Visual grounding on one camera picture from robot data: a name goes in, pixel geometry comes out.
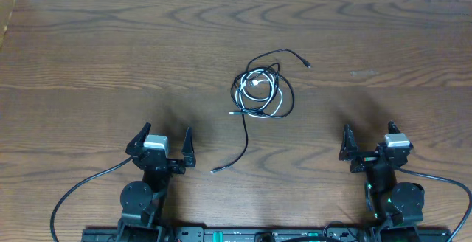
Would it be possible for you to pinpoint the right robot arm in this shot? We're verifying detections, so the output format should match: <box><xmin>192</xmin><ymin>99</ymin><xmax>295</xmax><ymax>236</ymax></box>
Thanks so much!
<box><xmin>339</xmin><ymin>121</ymin><xmax>425</xmax><ymax>241</ymax></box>

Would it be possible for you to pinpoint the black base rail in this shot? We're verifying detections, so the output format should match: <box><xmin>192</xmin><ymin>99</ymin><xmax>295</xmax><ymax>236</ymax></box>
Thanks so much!
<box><xmin>80</xmin><ymin>225</ymin><xmax>450</xmax><ymax>242</ymax></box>

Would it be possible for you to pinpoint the white usb cable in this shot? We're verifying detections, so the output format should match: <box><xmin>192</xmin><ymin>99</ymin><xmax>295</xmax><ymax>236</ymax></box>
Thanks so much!
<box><xmin>235</xmin><ymin>68</ymin><xmax>284</xmax><ymax>119</ymax></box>

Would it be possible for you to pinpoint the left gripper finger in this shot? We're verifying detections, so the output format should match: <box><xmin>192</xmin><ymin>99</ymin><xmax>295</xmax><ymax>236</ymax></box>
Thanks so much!
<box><xmin>125</xmin><ymin>122</ymin><xmax>151</xmax><ymax>156</ymax></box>
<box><xmin>181</xmin><ymin>127</ymin><xmax>196</xmax><ymax>167</ymax></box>

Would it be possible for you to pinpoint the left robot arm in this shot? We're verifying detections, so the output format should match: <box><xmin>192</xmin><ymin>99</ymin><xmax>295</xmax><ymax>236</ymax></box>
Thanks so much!
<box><xmin>116</xmin><ymin>122</ymin><xmax>196</xmax><ymax>242</ymax></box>

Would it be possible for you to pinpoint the long black usb cable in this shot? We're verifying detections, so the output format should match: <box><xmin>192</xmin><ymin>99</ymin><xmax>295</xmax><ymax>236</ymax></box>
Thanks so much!
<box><xmin>209</xmin><ymin>48</ymin><xmax>312</xmax><ymax>174</ymax></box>

